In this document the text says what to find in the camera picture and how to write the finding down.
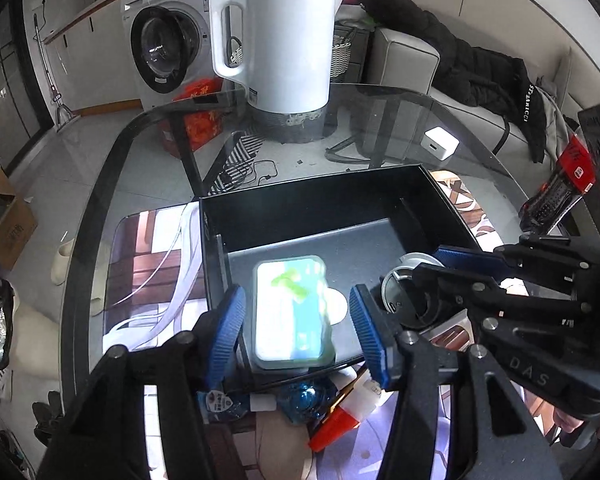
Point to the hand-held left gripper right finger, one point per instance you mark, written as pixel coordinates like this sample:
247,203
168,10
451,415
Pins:
372,332

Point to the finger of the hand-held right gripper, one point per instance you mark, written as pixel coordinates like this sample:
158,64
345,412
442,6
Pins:
445,290
467,258

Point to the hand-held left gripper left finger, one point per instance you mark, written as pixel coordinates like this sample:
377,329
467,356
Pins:
227,325

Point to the round white disc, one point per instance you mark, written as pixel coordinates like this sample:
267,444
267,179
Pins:
341,305

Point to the round silver black case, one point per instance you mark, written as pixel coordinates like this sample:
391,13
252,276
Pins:
397,290

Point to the small blue bottle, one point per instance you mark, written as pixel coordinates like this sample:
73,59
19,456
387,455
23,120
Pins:
225,405

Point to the white tube with red cap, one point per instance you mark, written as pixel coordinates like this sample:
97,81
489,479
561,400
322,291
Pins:
345,415

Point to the black storage box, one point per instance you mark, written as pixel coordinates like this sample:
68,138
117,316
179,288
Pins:
330,200

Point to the person's right hand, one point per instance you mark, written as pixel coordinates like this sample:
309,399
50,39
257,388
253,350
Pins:
569,420

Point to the red black comb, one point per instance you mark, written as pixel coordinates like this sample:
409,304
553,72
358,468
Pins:
565,180

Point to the grey garment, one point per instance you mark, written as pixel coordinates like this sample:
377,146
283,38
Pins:
555,110

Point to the printed table mat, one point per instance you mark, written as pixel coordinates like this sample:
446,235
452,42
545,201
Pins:
150,260

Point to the white charger cube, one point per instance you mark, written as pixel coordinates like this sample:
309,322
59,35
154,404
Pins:
441,144

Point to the striped floor mat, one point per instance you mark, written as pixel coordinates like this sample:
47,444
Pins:
240,155

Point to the black jacket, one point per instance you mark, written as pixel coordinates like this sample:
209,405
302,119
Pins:
460,65

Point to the beige slipper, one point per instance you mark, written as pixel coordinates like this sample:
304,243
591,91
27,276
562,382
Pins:
61,265

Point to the red bag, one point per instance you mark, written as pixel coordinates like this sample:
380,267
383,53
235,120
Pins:
200,120

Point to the grey sofa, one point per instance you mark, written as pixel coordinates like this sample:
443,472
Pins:
400,60

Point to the cardboard box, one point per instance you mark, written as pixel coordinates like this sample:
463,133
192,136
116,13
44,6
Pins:
10,230

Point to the wicker basket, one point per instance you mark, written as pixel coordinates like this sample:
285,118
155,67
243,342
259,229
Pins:
345,55

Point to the white electric kettle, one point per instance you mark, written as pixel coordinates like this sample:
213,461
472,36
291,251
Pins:
290,45

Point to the white washing machine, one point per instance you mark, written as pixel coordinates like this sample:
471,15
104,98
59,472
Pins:
180,35

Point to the kitchen counter with cabinets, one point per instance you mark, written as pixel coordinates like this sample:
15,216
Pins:
80,35

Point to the glass sliding door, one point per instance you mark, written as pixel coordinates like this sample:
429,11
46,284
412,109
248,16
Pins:
5,80

